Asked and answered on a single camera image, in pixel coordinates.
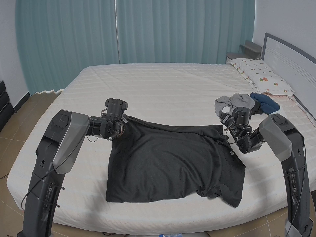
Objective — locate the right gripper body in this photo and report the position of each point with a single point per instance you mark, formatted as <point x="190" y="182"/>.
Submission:
<point x="238" y="132"/>

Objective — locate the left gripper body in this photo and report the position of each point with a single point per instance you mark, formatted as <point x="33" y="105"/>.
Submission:
<point x="120" y="127"/>

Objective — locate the black T-shirt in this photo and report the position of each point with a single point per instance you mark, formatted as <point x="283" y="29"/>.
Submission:
<point x="172" y="162"/>

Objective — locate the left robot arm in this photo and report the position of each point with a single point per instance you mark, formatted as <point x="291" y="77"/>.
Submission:
<point x="66" y="132"/>

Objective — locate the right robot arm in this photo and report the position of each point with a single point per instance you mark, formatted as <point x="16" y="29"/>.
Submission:
<point x="276" y="137"/>

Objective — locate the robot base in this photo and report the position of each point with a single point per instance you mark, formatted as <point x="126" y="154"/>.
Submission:
<point x="170" y="235"/>

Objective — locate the pile of clothes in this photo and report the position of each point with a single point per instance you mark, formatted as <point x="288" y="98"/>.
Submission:
<point x="243" y="100"/>

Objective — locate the bed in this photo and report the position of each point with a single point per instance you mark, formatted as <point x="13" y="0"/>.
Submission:
<point x="160" y="95"/>

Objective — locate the white printed pillow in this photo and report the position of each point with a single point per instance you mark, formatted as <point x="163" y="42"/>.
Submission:
<point x="261" y="76"/>

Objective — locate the grey bedside table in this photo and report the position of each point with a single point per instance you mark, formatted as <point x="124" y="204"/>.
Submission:
<point x="250" y="48"/>

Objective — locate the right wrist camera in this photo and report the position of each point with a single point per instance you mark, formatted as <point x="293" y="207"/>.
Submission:
<point x="227" y="119"/>

